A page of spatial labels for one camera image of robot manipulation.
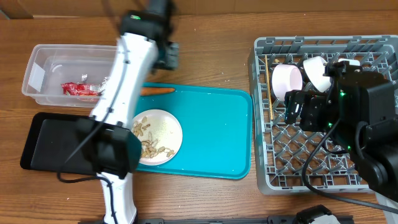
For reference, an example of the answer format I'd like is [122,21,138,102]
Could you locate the pink bowl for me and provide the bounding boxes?
[271,64,302,101]

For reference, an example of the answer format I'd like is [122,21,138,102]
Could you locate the white bowl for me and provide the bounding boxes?
[303,56,331,92]

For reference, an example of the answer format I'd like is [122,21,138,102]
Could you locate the orange carrot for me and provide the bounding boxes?
[140,87,175,96]

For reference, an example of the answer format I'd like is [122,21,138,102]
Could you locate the pink plate with peanuts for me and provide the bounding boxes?
[131,110,183,166]

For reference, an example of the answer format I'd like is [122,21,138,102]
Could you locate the red snack wrapper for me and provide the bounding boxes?
[61,74,102,96]

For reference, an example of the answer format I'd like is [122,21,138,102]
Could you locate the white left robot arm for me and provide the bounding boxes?
[74,8,178,223]

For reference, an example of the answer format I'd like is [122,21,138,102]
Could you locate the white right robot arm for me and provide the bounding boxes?
[285,61,397,223]

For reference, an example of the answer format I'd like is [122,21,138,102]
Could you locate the grey dishwasher rack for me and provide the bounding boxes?
[248,35,397,195]

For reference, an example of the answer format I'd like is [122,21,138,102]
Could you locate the teal plastic tray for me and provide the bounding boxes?
[135,85,252,179]

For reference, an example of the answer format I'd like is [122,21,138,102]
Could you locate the clear plastic bin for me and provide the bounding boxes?
[21,44,124,108]

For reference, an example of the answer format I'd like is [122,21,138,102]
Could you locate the black tray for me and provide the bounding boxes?
[20,112,82,172]

